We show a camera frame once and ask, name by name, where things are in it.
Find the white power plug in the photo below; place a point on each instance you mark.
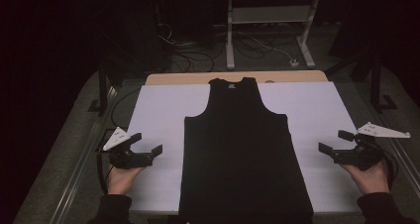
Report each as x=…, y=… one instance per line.
x=294, y=63

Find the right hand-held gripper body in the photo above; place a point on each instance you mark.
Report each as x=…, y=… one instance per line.
x=360, y=156

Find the metal floor rail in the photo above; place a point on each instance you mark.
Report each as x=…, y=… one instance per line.
x=82, y=171
x=407, y=163

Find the grey metal desk frame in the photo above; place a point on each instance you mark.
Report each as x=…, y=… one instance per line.
x=270, y=15

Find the black tank top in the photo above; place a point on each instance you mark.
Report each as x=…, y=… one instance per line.
x=241, y=158

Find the person's left hand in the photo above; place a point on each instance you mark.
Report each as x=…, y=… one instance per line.
x=120, y=181

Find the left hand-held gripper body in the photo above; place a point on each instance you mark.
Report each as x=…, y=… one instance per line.
x=127, y=159

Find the person's right hand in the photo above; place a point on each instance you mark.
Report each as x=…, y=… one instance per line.
x=373, y=179

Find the black metal stand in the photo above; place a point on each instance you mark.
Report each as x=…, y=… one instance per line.
x=375, y=85
x=103, y=85

